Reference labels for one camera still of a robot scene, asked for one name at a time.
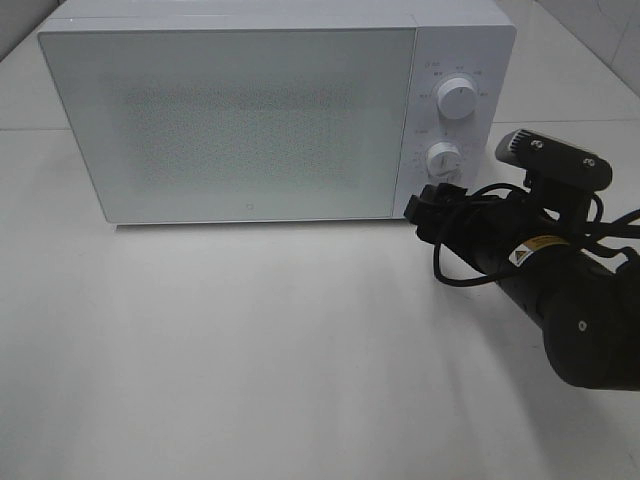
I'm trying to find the white microwave door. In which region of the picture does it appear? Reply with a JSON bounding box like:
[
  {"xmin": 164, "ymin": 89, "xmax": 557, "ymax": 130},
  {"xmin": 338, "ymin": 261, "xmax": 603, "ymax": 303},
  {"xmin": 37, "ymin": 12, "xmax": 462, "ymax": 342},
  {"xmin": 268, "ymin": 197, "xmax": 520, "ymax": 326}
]
[{"xmin": 39, "ymin": 29, "xmax": 415, "ymax": 224}]

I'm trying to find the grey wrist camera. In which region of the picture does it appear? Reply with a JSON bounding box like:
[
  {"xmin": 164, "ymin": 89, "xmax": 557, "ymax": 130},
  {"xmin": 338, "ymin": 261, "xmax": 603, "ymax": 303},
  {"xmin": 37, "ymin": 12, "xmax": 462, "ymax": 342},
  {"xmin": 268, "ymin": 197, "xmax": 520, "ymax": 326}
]
[{"xmin": 495, "ymin": 129, "xmax": 613, "ymax": 192}]

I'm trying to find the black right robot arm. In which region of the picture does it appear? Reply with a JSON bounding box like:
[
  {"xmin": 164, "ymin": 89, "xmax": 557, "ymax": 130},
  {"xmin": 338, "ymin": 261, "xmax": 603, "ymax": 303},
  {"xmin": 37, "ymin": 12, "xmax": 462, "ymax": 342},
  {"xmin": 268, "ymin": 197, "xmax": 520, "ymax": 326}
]
[{"xmin": 404, "ymin": 173, "xmax": 639, "ymax": 391}]

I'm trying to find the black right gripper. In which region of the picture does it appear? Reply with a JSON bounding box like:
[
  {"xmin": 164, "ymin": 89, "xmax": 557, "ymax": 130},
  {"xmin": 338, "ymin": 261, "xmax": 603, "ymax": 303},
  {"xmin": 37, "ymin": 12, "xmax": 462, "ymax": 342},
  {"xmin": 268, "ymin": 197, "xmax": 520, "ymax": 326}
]
[{"xmin": 404, "ymin": 173, "xmax": 600, "ymax": 280}]

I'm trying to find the white microwave oven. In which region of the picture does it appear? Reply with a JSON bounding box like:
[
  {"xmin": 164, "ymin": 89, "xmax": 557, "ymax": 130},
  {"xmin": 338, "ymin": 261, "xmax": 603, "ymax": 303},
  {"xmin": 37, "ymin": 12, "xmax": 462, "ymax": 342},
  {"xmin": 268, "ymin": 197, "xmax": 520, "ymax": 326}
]
[{"xmin": 38, "ymin": 1, "xmax": 516, "ymax": 223}]

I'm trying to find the white microwave knob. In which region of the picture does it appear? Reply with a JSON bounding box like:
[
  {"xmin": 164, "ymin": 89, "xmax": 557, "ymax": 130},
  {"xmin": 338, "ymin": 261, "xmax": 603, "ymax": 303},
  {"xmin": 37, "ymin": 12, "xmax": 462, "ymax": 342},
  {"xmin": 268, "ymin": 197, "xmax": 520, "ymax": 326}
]
[
  {"xmin": 426, "ymin": 141, "xmax": 462, "ymax": 178},
  {"xmin": 435, "ymin": 74, "xmax": 478, "ymax": 120}
]

